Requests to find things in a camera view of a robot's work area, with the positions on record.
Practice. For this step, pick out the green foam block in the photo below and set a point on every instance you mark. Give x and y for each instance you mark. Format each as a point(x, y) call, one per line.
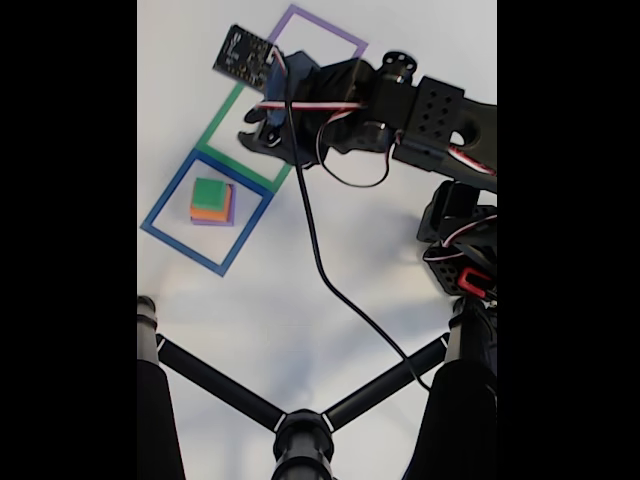
point(209, 192)

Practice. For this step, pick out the purple foam block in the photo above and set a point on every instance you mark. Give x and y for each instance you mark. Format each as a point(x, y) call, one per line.
point(232, 215)

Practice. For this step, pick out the orange foam block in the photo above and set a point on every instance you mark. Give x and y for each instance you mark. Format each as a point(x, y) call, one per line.
point(200, 214)

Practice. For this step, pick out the red clamp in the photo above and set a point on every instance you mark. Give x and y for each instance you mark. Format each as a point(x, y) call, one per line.
point(467, 280)

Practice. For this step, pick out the green square frame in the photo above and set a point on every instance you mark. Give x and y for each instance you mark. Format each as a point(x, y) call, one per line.
point(215, 125)

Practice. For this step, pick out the gripper camera circuit board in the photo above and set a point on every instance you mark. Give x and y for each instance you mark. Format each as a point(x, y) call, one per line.
point(245, 57)

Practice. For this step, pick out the purple square frame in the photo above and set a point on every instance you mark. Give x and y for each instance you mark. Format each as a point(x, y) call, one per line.
point(345, 40)

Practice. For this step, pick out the blue square frame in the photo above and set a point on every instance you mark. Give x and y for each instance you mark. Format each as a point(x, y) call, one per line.
point(245, 235)

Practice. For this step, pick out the black camera tripod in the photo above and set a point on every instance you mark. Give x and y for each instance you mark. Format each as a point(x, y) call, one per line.
point(302, 440)

